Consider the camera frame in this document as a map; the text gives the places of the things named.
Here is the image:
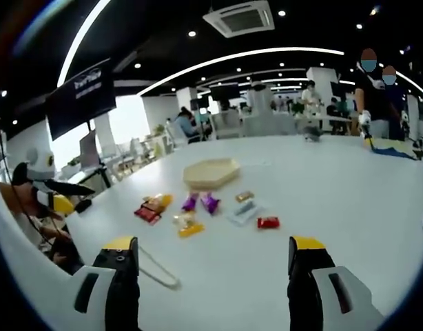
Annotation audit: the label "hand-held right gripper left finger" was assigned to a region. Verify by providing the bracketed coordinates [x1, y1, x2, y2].
[64, 235, 141, 331]

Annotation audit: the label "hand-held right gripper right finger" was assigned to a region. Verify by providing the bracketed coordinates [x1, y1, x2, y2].
[287, 235, 385, 331]

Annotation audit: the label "clear plastic food tongs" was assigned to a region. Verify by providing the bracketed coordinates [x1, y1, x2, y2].
[138, 241, 182, 290]

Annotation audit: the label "small red food packet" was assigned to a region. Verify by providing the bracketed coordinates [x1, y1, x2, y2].
[256, 215, 281, 230]

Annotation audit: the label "red orange food packet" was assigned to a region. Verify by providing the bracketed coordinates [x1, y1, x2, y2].
[133, 193, 174, 225]

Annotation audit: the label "yellow clear food packet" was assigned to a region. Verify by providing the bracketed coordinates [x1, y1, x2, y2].
[172, 211, 206, 239]

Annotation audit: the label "white grey food packet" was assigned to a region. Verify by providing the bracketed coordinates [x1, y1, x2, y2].
[226, 201, 265, 225]

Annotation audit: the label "purple food candy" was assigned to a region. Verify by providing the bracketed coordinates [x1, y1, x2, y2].
[181, 192, 200, 212]
[199, 192, 222, 216]

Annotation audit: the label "gold food candy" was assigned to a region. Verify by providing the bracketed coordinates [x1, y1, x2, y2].
[234, 190, 256, 203]

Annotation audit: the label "beige hexagonal container tray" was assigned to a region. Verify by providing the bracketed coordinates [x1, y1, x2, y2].
[182, 157, 242, 192]

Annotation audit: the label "black hanging screen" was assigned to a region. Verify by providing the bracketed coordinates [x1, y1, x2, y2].
[45, 57, 118, 141]

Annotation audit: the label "curved ceiling light strip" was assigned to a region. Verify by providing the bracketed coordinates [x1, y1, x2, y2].
[136, 47, 346, 97]
[56, 0, 113, 88]

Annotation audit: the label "grey fluffy object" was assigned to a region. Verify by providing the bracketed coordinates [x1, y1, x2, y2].
[302, 125, 324, 143]

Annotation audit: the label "blue yellow cloth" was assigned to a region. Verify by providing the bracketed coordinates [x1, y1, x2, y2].
[372, 138, 420, 161]

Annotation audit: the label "ceiling air conditioner unit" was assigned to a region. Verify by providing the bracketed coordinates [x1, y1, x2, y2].
[202, 0, 276, 39]

